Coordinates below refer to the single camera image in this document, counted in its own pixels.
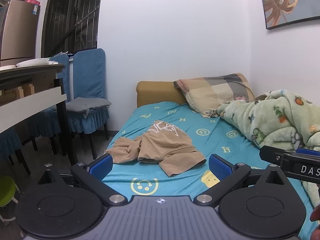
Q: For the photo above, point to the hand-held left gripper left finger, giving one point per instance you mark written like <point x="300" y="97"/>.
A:
<point x="101" y="167"/>

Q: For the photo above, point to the plaid beige pillow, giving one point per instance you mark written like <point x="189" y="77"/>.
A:
<point x="215" y="90"/>

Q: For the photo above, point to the white plate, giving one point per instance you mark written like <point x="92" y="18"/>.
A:
<point x="7" y="67"/>
<point x="32" y="62"/>

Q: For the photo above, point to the tan printed T-shirt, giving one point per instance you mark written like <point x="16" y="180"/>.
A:
<point x="162" y="145"/>

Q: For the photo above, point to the green plastic stool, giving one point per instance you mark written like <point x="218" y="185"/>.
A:
<point x="6" y="190"/>

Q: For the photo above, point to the bronze refrigerator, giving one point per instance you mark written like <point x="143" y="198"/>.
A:
<point x="20" y="30"/>

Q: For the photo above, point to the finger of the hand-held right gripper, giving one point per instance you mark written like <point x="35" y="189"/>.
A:
<point x="268" y="153"/>
<point x="308" y="152"/>

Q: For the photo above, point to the pink lidded container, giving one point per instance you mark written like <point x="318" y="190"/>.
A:
<point x="33" y="1"/>

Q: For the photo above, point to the white papers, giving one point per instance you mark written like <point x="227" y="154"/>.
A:
<point x="61" y="54"/>

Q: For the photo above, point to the turquoise smiley bed sheet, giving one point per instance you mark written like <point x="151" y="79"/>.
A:
<point x="180" y="180"/>

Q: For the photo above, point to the person's right hand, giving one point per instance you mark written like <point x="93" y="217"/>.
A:
<point x="315" y="213"/>

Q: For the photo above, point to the dark window with grille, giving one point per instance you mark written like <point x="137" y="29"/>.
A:
<point x="70" y="17"/>

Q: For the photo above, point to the green printed fleece blanket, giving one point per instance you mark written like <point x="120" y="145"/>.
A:
<point x="282" y="120"/>

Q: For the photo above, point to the grey seat cushion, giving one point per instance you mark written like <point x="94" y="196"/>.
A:
<point x="87" y="104"/>

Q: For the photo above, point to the wooden dining table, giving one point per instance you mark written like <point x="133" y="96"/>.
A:
<point x="30" y="100"/>

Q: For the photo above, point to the mustard yellow headboard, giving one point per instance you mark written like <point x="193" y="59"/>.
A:
<point x="157" y="92"/>

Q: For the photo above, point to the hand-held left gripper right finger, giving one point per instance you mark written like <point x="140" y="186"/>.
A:
<point x="220" y="170"/>

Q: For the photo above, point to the blue covered chair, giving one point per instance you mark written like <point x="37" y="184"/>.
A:
<point x="88" y="75"/>
<point x="63" y="62"/>
<point x="10" y="140"/>

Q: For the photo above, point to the gold leaf wall picture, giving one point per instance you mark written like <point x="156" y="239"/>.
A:
<point x="282" y="2"/>

